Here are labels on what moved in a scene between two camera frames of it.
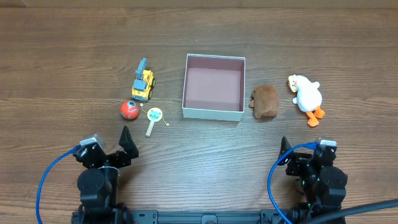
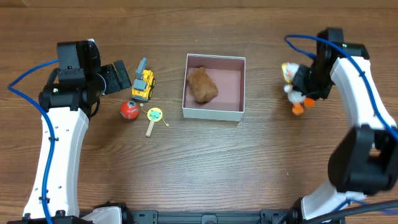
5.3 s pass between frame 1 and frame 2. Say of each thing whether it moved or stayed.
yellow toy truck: stayed
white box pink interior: stayed
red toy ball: stayed
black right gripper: moved
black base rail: stayed
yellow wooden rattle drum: stayed
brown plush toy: moved
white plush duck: moved
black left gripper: moved
